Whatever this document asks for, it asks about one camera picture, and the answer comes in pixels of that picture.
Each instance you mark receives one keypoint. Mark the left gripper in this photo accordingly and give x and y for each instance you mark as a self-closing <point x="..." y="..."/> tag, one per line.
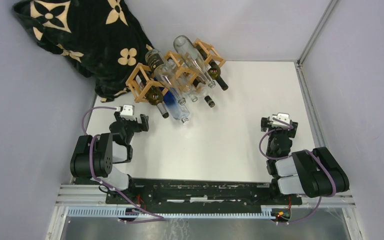
<point x="144" y="126"/>

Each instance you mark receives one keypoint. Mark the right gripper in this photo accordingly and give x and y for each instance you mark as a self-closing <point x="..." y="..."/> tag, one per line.
<point x="264" y="123"/>

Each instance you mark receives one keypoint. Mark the dark green wine bottle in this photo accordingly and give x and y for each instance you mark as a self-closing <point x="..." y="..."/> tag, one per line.
<point x="154" y="96"/>

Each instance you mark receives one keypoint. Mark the clear bottle with black label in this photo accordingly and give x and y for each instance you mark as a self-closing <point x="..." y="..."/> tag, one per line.
<point x="164" y="74"/>

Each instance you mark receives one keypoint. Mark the tall clear glass bottle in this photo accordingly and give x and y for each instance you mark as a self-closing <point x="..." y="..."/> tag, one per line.
<point x="193" y="59"/>

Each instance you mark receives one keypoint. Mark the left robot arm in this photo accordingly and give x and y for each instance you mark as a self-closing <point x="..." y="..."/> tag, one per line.
<point x="108" y="149"/>

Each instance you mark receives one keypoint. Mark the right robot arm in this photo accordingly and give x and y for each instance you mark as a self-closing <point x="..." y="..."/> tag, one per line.
<point x="313" y="173"/>

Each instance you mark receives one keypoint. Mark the blue glass bottle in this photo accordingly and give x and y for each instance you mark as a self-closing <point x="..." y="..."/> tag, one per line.
<point x="177" y="111"/>

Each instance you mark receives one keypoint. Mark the wooden wine rack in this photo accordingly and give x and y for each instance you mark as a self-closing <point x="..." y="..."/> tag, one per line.
<point x="180" y="69"/>

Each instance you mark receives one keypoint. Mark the small clear bottle in rack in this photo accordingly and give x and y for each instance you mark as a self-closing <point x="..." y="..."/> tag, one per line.
<point x="190" y="91"/>

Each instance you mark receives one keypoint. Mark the dark bottle lower middle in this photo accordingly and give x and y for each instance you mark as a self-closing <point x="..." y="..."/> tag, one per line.
<point x="203" y="91"/>

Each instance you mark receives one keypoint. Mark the dark wine bottle red label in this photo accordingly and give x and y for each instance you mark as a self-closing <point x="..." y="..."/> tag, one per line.
<point x="214" y="70"/>

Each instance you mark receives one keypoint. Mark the black floral blanket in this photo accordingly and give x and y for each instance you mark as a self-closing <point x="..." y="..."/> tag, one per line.
<point x="101" y="39"/>

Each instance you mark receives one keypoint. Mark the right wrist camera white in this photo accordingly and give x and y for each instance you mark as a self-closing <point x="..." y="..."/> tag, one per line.
<point x="281" y="120"/>

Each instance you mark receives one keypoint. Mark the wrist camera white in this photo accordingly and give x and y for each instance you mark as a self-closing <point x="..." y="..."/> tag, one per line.
<point x="281" y="120"/>
<point x="127" y="112"/>

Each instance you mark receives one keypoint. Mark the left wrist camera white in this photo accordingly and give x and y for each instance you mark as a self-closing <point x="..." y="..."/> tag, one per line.
<point x="127" y="112"/>

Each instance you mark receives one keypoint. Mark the aluminium frame profile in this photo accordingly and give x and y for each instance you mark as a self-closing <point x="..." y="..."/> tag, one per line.
<point x="307" y="90"/>

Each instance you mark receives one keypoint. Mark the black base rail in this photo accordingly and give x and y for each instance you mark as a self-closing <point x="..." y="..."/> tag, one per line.
<point x="173" y="196"/>

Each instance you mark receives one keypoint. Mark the white cable duct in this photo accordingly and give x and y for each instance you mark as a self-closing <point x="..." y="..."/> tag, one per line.
<point x="126" y="212"/>

